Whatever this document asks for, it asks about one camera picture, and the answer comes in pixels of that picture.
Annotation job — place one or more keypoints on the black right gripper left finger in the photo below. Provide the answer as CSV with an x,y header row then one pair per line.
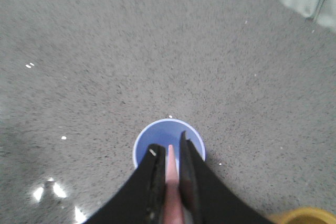
x,y
141,198

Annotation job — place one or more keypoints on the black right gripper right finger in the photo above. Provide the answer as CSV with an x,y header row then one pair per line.
x,y
205,196

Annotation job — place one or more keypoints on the pink chopstick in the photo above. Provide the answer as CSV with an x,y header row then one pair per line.
x,y
173,208

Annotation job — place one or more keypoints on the blue plastic cup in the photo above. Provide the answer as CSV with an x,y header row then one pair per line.
x,y
166,132

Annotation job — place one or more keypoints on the bamboo cylindrical holder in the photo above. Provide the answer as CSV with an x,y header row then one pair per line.
x,y
303,215

